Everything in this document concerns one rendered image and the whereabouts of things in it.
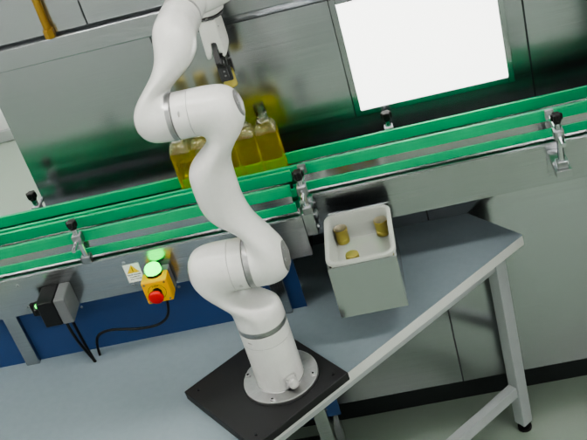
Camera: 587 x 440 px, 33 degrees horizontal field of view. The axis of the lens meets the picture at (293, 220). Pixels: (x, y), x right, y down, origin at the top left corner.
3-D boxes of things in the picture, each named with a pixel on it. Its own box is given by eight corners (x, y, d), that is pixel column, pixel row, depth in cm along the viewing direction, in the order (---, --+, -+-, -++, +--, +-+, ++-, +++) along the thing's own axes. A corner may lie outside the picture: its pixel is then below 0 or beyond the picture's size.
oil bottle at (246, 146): (273, 185, 267) (252, 117, 255) (272, 196, 262) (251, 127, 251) (253, 189, 267) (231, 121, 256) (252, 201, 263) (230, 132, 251)
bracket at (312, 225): (321, 214, 261) (314, 192, 257) (321, 234, 253) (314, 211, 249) (307, 216, 262) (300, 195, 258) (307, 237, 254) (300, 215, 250)
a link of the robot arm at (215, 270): (285, 334, 227) (258, 253, 214) (209, 347, 230) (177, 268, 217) (287, 301, 237) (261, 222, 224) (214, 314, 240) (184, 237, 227)
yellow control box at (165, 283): (177, 285, 262) (169, 263, 258) (174, 302, 256) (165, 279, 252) (152, 290, 263) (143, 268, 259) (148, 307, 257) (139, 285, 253)
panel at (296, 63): (513, 76, 262) (495, -45, 244) (515, 81, 260) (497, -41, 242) (191, 149, 274) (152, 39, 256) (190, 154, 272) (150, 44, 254)
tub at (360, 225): (395, 229, 257) (389, 202, 253) (403, 279, 239) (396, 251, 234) (330, 242, 260) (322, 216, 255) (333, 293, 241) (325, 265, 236)
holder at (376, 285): (398, 242, 266) (387, 195, 258) (408, 305, 243) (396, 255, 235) (337, 255, 268) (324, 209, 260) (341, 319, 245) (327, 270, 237)
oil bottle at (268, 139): (293, 181, 266) (273, 112, 255) (293, 191, 261) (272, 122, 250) (273, 185, 267) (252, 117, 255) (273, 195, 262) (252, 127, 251)
